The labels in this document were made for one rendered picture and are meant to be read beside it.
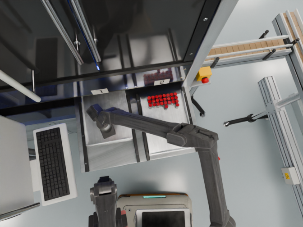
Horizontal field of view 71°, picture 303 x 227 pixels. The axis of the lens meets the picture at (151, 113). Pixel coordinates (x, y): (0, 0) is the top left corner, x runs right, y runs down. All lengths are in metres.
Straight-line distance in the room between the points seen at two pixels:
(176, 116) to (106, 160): 0.48
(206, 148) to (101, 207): 0.36
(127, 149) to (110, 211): 0.59
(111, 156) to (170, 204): 0.80
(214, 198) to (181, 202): 1.06
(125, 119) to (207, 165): 0.37
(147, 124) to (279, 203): 1.89
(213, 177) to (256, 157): 1.64
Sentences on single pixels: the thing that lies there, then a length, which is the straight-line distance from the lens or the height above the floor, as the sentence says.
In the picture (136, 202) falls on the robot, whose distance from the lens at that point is 1.84.
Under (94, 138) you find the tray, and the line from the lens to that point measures 1.26.
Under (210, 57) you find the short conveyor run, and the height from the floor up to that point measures 0.97.
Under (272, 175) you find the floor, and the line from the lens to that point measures 2.45.
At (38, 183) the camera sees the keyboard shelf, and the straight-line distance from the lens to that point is 1.43.
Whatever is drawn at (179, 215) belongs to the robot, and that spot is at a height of 1.04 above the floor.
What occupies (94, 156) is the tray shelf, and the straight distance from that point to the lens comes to 1.25.
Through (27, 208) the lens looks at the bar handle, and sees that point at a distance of 1.23.
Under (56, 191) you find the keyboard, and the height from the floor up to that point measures 0.83.
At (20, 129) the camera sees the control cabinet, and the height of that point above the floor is 0.87.
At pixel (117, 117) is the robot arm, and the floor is 1.23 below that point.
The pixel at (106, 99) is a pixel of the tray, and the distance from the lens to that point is 1.30.
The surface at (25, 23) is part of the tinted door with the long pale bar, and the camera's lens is 0.73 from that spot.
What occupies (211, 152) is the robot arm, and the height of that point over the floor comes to 1.42.
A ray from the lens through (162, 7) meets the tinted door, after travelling 0.71.
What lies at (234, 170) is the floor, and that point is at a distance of 2.28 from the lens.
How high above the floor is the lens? 2.10
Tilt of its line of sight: 75 degrees down
